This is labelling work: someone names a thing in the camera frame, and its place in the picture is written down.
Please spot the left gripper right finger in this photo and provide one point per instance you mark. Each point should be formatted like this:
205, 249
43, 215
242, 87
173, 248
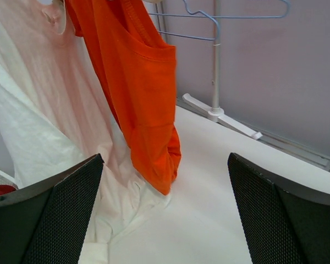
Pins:
283, 221

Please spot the orange t shirt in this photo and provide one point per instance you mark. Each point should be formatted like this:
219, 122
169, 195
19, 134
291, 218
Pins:
136, 69

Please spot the white t shirt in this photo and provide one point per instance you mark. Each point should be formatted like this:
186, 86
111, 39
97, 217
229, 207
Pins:
53, 115

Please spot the white clothes rack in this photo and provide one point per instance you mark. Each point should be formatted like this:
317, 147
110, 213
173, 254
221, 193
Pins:
214, 112

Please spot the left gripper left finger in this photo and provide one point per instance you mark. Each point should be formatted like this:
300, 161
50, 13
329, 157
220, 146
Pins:
46, 222

